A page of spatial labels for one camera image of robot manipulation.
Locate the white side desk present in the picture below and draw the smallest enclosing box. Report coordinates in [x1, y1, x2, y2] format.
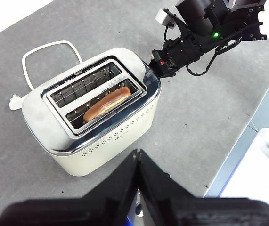
[204, 128, 269, 201]

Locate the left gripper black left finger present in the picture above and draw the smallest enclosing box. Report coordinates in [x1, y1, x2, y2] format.
[0, 150, 140, 226]

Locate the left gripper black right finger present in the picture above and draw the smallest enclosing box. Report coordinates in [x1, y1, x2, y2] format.
[139, 150, 269, 226]

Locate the brown bread slice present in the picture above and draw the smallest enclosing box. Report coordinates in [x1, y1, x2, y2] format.
[82, 86, 132, 123]

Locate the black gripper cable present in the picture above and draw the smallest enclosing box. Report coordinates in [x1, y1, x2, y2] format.
[163, 23, 243, 76]

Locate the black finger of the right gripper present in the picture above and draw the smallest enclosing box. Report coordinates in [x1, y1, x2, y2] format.
[147, 58, 177, 79]

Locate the cream two-slot toaster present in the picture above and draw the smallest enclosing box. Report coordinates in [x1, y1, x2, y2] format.
[21, 48, 162, 177]

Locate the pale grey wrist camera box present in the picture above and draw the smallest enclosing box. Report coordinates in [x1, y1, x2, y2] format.
[155, 8, 176, 30]

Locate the white toaster power cord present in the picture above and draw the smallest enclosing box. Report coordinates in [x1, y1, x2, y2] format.
[8, 40, 83, 111]

